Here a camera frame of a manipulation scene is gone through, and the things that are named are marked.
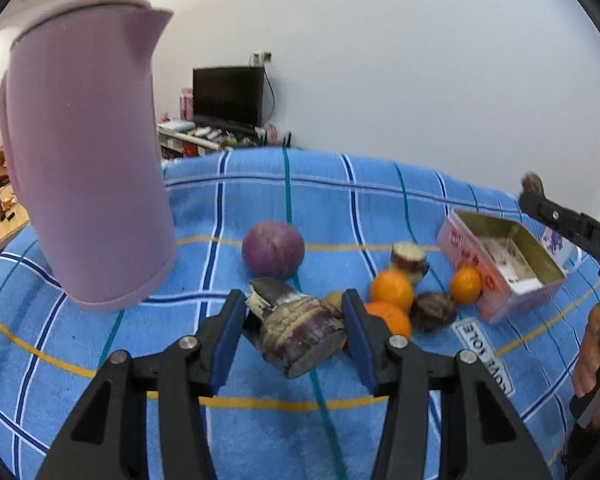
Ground right hand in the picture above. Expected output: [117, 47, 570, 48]
[572, 304, 600, 430]

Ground orange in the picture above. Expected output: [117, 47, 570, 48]
[365, 301, 413, 339]
[450, 266, 482, 304]
[370, 269, 415, 312]

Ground white TV stand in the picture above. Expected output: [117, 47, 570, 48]
[156, 120, 261, 157]

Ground round purple turnip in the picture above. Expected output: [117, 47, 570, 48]
[242, 221, 306, 281]

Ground white floral mug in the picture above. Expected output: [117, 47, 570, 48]
[541, 228, 583, 274]

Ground small yellow-brown fruit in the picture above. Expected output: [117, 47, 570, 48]
[324, 290, 343, 312]

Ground black television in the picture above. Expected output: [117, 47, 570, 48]
[193, 66, 265, 127]

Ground pink metal tin box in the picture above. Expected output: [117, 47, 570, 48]
[438, 209, 566, 324]

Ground dark passion fruit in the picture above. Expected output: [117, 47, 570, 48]
[410, 292, 457, 333]

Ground blue plaid tablecloth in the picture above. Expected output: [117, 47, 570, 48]
[0, 148, 600, 479]

